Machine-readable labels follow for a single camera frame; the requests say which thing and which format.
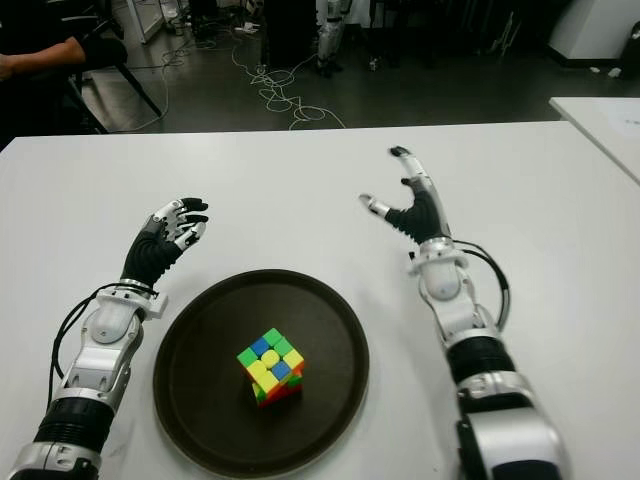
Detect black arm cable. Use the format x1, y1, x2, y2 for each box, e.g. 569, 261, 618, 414
47, 282, 159, 401
454, 240, 514, 334

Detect black cabinet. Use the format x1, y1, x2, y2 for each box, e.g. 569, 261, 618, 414
262, 0, 321, 69

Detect tangled white floor cable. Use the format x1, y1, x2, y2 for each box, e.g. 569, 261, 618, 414
229, 29, 346, 131

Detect white side table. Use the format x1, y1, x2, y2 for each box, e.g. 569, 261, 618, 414
548, 96, 640, 184

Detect white cabinet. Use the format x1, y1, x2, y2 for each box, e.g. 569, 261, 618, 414
109, 0, 164, 45

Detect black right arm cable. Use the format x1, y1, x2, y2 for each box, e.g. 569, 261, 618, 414
454, 240, 514, 334

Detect silver folded stand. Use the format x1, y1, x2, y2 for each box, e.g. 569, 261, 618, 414
489, 8, 516, 57

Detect white pedestal with black base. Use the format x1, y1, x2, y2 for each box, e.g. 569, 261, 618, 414
547, 0, 640, 66

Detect multicoloured Rubik's cube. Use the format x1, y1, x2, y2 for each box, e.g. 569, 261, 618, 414
236, 327, 306, 409

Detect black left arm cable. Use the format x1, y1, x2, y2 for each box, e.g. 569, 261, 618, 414
47, 282, 159, 401

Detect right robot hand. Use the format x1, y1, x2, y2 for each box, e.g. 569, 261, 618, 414
358, 145, 454, 246

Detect standing humanoid robot legs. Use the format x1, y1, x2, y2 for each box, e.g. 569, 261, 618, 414
314, 0, 354, 77

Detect dark brown round plate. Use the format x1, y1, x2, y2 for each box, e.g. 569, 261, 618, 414
152, 268, 371, 477

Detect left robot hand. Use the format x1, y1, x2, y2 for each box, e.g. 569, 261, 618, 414
119, 197, 210, 292

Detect black chair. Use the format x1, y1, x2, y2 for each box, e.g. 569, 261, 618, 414
79, 17, 164, 134

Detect seated person in black shirt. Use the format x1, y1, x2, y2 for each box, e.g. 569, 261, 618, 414
0, 0, 99, 146

